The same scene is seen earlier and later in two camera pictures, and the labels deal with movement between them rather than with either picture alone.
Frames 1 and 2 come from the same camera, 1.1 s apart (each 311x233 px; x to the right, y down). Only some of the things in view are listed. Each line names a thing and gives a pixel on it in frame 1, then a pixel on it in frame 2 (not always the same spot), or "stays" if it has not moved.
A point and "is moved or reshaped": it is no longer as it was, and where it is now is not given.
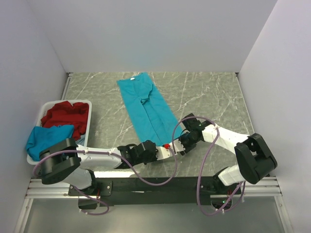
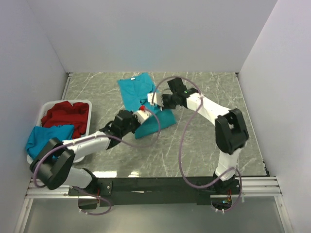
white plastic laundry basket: x=46 y=107 stays
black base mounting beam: x=154 y=191 stays
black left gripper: x=154 y=158 → x=138 y=124
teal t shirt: x=146 y=109 is moved or reshaped
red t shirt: x=64 y=114 stays
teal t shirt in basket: x=40 y=139 stays
